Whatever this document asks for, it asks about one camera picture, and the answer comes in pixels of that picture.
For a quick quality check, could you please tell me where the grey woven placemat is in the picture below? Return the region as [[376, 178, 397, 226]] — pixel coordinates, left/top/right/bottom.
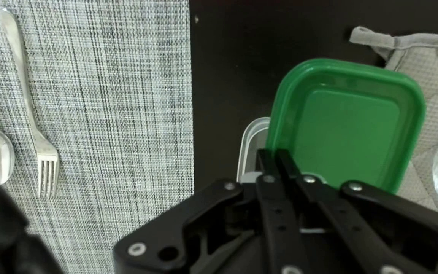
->
[[0, 0, 197, 274]]

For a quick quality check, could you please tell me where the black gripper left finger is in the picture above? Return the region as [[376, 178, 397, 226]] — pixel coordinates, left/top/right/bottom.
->
[[111, 148, 308, 274]]

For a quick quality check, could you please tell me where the clear plastic container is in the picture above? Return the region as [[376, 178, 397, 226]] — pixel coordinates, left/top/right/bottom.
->
[[235, 116, 329, 186]]

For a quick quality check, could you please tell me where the white plastic fork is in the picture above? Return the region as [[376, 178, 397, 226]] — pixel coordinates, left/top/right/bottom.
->
[[0, 8, 61, 200]]

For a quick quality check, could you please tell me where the green sponge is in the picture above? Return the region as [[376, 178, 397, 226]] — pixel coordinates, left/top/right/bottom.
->
[[265, 57, 428, 198]]

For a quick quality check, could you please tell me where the black table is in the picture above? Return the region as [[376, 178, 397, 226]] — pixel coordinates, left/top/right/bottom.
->
[[187, 0, 438, 204]]

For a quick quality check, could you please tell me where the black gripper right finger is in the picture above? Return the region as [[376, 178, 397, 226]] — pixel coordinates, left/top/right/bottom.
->
[[276, 148, 438, 274]]

